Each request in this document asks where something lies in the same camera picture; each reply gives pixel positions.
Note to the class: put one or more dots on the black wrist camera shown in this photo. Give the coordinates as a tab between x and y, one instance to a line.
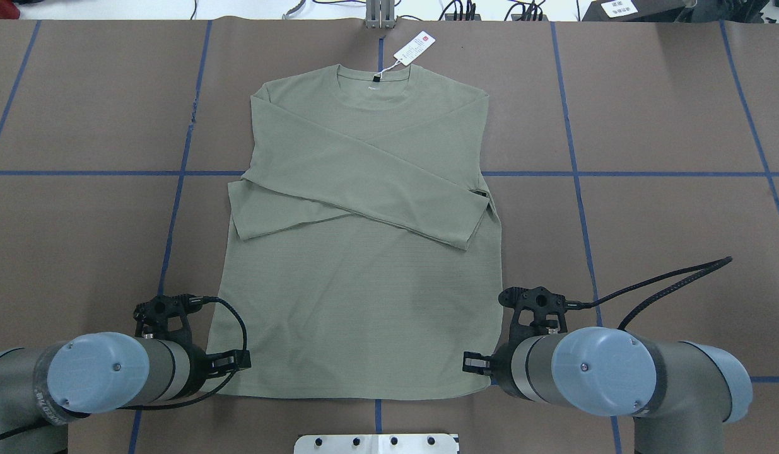
536	311
166	317

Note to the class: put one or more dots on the olive green long-sleeve shirt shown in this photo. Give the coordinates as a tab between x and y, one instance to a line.
364	249

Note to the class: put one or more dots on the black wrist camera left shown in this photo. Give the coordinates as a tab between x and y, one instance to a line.
166	317

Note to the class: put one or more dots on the white paper price tag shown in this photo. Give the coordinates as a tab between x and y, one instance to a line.
414	48

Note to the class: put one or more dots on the red cylindrical bottle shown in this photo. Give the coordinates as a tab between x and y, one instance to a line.
9	10

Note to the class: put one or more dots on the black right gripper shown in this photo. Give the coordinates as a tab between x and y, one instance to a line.
503	364

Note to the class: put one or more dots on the white camera mast with base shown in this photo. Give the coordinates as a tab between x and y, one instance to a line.
378	443

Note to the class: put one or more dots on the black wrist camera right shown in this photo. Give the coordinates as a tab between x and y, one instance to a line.
536	311

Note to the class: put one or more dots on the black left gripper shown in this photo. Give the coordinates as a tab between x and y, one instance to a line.
198	371

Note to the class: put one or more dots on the aluminium frame post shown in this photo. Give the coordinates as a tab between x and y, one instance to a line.
380	14

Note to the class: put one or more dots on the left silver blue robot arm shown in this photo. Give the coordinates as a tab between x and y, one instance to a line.
43	390

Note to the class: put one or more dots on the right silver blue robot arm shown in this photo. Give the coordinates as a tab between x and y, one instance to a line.
681	395

